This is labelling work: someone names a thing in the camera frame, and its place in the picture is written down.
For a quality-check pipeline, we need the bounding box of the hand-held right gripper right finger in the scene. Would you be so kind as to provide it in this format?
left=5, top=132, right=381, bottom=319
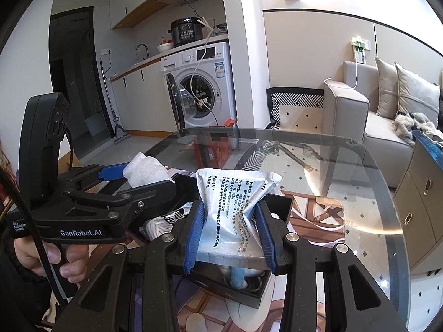
left=254, top=201, right=409, bottom=332

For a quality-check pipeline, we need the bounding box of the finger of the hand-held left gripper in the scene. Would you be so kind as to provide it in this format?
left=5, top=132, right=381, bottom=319
left=66, top=176, right=179, bottom=222
left=55, top=164, right=134, bottom=196

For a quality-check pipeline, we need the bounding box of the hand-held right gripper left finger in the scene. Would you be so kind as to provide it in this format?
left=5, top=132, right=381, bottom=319
left=52, top=201, right=208, bottom=332

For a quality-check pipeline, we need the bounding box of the white fluffy foam piece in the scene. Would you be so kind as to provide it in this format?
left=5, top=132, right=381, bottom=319
left=124, top=152, right=174, bottom=188

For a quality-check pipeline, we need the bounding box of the white logo plastic bag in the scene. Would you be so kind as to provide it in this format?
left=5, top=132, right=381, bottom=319
left=138, top=202, right=194, bottom=243

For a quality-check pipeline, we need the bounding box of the silver printed packet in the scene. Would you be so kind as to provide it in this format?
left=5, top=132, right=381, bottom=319
left=195, top=168, right=282, bottom=267

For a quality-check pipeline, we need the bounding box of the black cardboard box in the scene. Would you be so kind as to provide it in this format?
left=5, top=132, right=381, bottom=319
left=128, top=172, right=294, bottom=310

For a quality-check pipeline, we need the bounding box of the person's left hand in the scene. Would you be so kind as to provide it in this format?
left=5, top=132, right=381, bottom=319
left=14, top=238, right=89, bottom=284

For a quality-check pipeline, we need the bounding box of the printed table mat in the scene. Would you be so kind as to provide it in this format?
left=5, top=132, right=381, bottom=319
left=48, top=180, right=347, bottom=332

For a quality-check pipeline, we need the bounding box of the grey bin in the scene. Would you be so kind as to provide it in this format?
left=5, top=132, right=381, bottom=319
left=83, top=111, right=106, bottom=137

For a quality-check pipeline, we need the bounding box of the mop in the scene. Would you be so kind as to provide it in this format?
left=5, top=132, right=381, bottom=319
left=99, top=59, right=130, bottom=144

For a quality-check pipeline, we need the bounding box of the red box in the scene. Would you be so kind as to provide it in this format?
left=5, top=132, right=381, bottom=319
left=193, top=118, right=239, bottom=170

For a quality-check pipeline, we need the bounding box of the white kitchen counter cabinet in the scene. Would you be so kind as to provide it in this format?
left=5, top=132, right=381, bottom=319
left=111, top=53, right=167, bottom=138

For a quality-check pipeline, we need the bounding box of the white washing machine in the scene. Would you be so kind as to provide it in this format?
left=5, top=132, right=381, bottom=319
left=160, top=41, right=238, bottom=135

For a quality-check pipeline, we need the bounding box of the black white patterned chair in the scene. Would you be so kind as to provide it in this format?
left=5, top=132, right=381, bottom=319
left=265, top=86, right=326, bottom=130

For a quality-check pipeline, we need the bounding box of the beige sofa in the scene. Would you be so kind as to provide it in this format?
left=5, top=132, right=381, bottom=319
left=323, top=60, right=443, bottom=189

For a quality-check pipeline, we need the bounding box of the beige sideboard cabinet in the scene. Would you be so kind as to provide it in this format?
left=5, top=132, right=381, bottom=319
left=393, top=131, right=443, bottom=270

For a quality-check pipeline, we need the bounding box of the black pressure cooker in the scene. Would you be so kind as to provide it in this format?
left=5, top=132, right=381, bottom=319
left=168, top=17, right=205, bottom=47

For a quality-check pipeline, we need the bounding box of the grey fur throw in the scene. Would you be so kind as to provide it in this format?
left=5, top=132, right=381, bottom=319
left=393, top=111, right=433, bottom=142

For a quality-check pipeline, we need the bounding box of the beige cushion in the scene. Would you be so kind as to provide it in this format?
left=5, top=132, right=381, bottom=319
left=375, top=57, right=402, bottom=120

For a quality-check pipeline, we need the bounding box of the blue tray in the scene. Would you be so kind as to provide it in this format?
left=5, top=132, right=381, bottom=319
left=412, top=129, right=443, bottom=160

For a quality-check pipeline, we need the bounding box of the grey cushion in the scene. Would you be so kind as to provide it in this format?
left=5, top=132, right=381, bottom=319
left=395, top=61, right=440, bottom=121

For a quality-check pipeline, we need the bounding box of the white cooker cable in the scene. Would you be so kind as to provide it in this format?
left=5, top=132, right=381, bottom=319
left=189, top=15, right=218, bottom=87

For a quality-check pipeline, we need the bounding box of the white wall cabinet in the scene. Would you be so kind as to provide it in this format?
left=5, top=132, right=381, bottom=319
left=109, top=0, right=181, bottom=30

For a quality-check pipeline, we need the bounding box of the white charging cable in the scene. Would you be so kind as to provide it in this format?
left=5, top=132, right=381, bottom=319
left=323, top=46, right=362, bottom=90

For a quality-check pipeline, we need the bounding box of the wall socket with charger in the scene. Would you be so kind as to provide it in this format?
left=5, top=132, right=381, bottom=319
left=349, top=35, right=372, bottom=64

